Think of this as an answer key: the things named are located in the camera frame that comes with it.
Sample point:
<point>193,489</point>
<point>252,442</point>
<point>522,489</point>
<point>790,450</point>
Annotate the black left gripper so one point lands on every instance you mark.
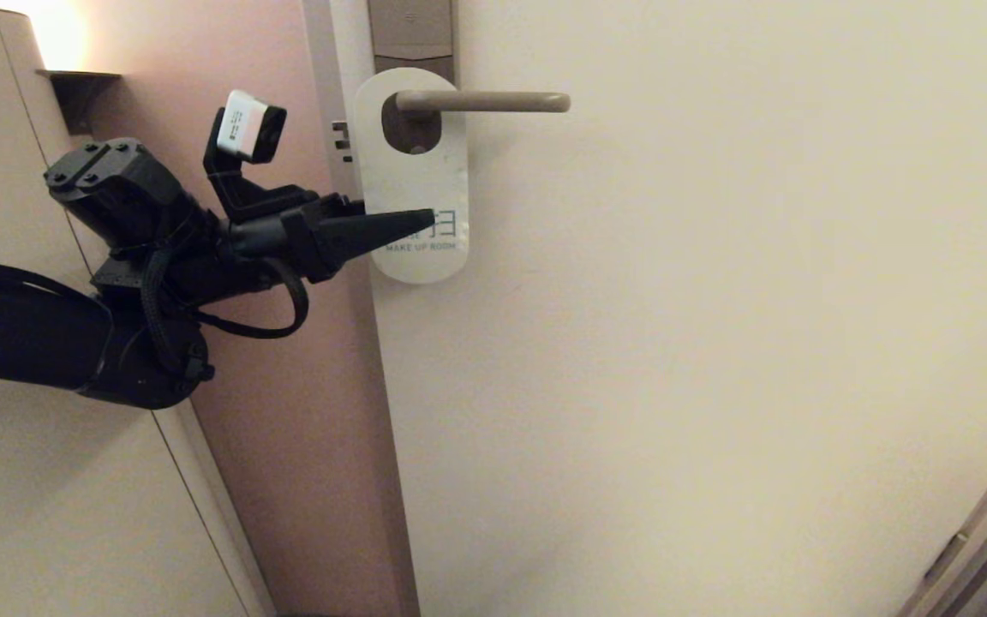
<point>288,240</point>

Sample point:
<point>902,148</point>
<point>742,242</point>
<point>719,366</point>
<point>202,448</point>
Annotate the blue and white door hanger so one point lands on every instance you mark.
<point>416,171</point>

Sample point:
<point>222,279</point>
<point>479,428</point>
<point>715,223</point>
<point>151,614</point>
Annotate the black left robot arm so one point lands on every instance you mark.
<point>14,334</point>

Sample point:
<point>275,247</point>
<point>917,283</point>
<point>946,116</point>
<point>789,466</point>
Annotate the small metal latch plate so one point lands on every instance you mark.
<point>340,141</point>

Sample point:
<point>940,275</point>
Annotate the brown metal lock plate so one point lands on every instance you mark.
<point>413,30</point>

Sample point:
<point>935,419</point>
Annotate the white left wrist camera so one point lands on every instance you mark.
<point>245,127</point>

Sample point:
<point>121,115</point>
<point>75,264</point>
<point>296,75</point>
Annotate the dark wall lamp shelf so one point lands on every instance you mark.
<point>80,90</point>

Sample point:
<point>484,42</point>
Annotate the beige curved wall panel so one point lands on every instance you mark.
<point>31,497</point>

